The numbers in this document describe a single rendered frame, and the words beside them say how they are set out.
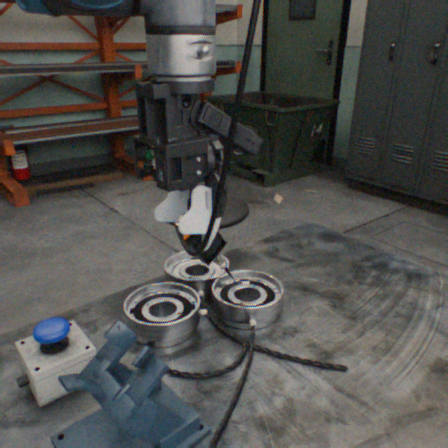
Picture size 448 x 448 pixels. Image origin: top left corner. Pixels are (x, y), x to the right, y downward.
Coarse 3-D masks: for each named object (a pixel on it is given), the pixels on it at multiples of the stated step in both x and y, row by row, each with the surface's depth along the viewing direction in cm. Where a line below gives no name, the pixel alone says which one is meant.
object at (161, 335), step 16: (144, 288) 62; (160, 288) 63; (176, 288) 63; (128, 304) 59; (160, 304) 61; (176, 304) 60; (128, 320) 56; (160, 320) 56; (192, 320) 56; (144, 336) 55; (160, 336) 54; (176, 336) 55
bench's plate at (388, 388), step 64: (256, 256) 79; (320, 256) 80; (384, 256) 80; (320, 320) 61; (384, 320) 61; (0, 384) 50; (192, 384) 50; (256, 384) 50; (320, 384) 50; (384, 384) 50
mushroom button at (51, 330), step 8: (48, 320) 49; (56, 320) 49; (64, 320) 49; (40, 328) 48; (48, 328) 48; (56, 328) 48; (64, 328) 48; (40, 336) 47; (48, 336) 47; (56, 336) 47; (64, 336) 48; (56, 344) 49
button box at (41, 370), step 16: (32, 336) 51; (80, 336) 51; (32, 352) 48; (48, 352) 48; (64, 352) 48; (80, 352) 48; (96, 352) 49; (32, 368) 46; (48, 368) 46; (64, 368) 47; (80, 368) 49; (32, 384) 47; (48, 384) 47; (48, 400) 47
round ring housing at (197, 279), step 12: (180, 252) 72; (168, 264) 70; (192, 264) 71; (204, 264) 71; (228, 264) 68; (168, 276) 66; (192, 276) 67; (204, 276) 67; (216, 276) 65; (192, 288) 64; (204, 288) 64
